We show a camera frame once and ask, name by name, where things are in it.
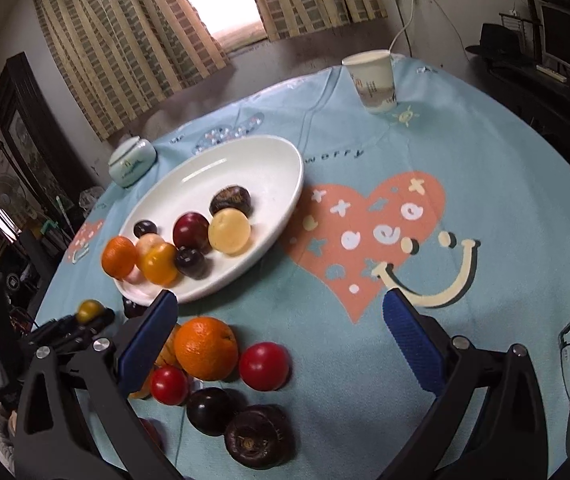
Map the pale yellow round fruit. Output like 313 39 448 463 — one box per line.
208 208 251 255

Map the dark cherry in plate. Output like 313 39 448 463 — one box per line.
174 247 208 280

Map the white oval plate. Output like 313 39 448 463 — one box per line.
119 136 303 304

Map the black hat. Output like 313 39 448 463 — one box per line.
465 23 520 58

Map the dark brown mangosteen in plate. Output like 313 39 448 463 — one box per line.
209 185 253 217

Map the dark brown mangosteen on table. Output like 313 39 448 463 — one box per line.
224 404 296 470

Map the small mandarin orange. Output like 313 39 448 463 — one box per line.
101 236 138 280

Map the large tan round fruit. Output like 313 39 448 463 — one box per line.
128 370 155 400

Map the dark red plum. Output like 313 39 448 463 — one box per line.
172 211 209 252

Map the light blue printed tablecloth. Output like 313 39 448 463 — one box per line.
37 58 570 479

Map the striped pepino melon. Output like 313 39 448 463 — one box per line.
154 324 181 367

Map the white power cable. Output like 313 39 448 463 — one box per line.
387 0 417 57

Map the dark framed picture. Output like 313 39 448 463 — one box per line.
0 52 84 220

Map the left checkered curtain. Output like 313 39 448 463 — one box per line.
32 0 229 140

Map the small dark cherry far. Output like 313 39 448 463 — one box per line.
133 219 158 238

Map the yellow orange tomato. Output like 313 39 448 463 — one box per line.
139 243 180 287

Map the large orange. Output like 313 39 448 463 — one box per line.
173 316 239 382

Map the red cherry tomato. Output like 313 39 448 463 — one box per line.
238 341 291 391
149 365 189 405

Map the pale peach fruit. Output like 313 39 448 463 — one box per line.
125 233 165 284

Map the standing fan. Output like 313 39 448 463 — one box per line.
0 174 29 224

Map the dark cherry on table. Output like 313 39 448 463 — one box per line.
122 296 147 320

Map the dark purple plum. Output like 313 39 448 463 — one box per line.
185 387 246 437

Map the white paper cup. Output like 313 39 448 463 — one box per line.
341 49 397 113

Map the olive yellow small tomato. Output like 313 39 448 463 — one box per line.
75 299 105 325

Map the pale green ceramic jar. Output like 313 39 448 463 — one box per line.
108 136 157 188

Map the computer monitor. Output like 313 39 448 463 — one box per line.
534 0 570 86

